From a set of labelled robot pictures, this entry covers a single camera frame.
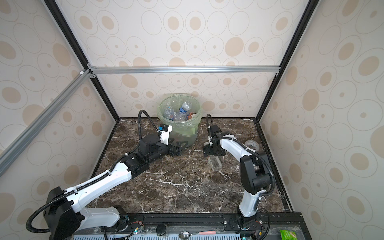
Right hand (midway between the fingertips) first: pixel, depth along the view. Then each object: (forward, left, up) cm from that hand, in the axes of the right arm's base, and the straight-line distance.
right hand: (211, 153), depth 93 cm
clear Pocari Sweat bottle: (+15, +25, +20) cm, 36 cm away
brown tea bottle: (+20, +13, +14) cm, 28 cm away
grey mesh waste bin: (+9, +12, +2) cm, 15 cm away
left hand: (-6, +15, +23) cm, 28 cm away
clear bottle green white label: (-6, -2, -2) cm, 6 cm away
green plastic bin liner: (+4, +14, +21) cm, 25 cm away
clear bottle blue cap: (+24, +16, +18) cm, 34 cm away
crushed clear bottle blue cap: (+24, +20, +9) cm, 32 cm away
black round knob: (-41, +25, +5) cm, 48 cm away
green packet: (-42, -32, -4) cm, 53 cm away
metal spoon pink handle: (-42, +15, -7) cm, 45 cm away
